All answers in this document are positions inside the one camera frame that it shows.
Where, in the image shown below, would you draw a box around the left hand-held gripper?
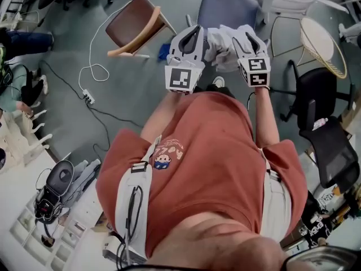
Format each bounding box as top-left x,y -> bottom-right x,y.
164,25 -> 206,95

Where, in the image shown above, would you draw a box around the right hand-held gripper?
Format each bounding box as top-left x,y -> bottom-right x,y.
231,32 -> 271,88

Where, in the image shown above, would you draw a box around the pale grey clothes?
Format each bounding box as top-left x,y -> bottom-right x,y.
203,24 -> 270,73

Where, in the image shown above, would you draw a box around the blue chair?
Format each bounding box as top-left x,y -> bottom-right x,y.
184,0 -> 262,32

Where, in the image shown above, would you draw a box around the person's left forearm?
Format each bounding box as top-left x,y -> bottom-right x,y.
140,90 -> 183,142

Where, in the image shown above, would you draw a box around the person's right forearm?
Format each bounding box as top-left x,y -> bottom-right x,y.
254,85 -> 280,148

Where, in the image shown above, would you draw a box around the brown wooden chair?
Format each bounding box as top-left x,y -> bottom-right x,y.
105,0 -> 178,59

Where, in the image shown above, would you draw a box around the black mesh office chair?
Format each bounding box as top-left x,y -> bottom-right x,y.
298,99 -> 361,191

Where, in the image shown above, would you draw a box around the blue cloth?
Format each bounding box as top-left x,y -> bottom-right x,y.
157,43 -> 173,61

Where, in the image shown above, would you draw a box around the person's black trousers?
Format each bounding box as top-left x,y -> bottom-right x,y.
193,84 -> 236,99

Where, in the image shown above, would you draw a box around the pale grey garment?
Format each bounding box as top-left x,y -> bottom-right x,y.
338,23 -> 361,47

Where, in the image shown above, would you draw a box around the pink labelled bottle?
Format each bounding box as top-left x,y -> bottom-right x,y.
312,117 -> 329,131

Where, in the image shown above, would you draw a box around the person's red t-shirt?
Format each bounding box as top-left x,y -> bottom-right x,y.
95,91 -> 309,261

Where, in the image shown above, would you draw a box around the white power strip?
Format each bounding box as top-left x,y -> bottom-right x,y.
82,88 -> 96,105

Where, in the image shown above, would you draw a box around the cardboard box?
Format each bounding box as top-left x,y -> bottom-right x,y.
341,89 -> 361,141

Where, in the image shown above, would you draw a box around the grey folded garment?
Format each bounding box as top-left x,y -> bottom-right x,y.
67,158 -> 102,197

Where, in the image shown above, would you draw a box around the white printed bag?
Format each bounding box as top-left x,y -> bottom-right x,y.
314,183 -> 344,208

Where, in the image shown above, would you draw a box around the black equipment case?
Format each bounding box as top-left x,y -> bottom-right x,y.
33,159 -> 76,225

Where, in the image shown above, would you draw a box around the black printed bag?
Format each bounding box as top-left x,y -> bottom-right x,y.
298,190 -> 353,248

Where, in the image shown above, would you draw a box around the person's face and neck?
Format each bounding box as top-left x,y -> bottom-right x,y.
146,211 -> 285,271

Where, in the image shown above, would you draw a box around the white dressing table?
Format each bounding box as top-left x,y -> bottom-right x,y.
0,108 -> 54,177

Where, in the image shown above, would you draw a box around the white box device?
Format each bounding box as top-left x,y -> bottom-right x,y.
102,234 -> 147,265

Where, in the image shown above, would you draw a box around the person's black glasses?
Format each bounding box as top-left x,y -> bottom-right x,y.
280,244 -> 361,271

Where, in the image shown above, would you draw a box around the white cabinet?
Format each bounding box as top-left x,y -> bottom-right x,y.
0,150 -> 113,271

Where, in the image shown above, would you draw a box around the white power cable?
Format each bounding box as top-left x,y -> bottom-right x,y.
78,0 -> 173,91

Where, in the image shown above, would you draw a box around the black floor cable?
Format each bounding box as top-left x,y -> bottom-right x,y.
39,60 -> 144,158

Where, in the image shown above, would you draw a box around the white harness strap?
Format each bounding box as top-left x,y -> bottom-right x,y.
258,148 -> 293,242
115,135 -> 163,261

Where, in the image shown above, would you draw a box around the white wire rack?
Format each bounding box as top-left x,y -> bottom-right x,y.
0,0 -> 40,30

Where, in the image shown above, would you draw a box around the black harness cable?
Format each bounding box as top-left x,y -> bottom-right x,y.
116,185 -> 144,269

